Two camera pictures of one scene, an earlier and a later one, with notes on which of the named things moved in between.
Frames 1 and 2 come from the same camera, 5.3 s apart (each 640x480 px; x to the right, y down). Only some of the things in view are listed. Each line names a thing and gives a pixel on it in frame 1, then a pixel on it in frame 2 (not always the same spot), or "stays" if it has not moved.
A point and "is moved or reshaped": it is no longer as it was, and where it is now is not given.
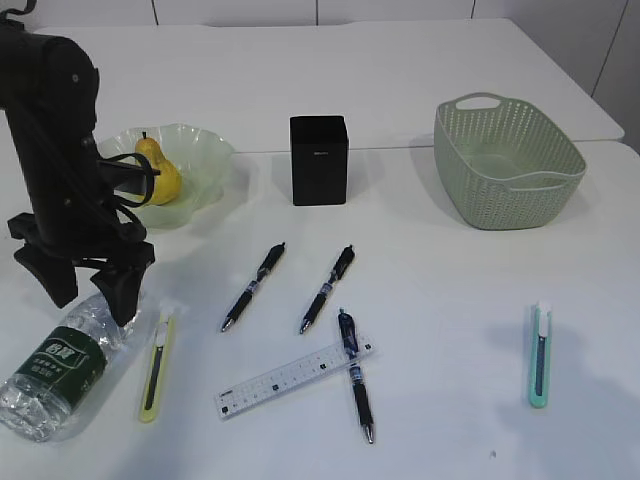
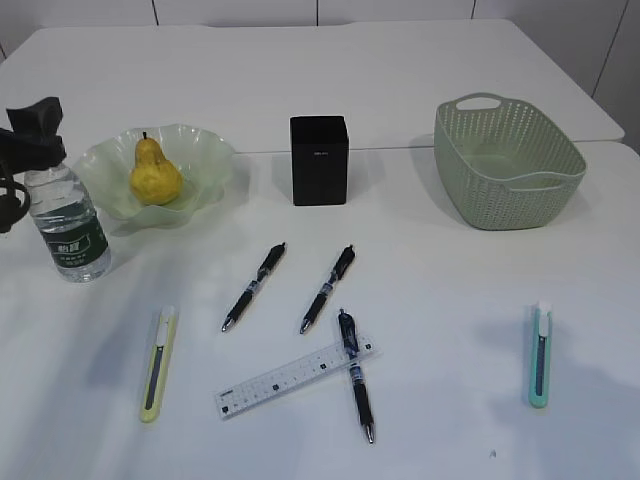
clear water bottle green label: (40, 397) is moved or reshaped
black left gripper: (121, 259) to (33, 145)
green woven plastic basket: (502, 165) stays
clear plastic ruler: (253, 392) stays
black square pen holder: (319, 146) stays
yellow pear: (168, 184) stays
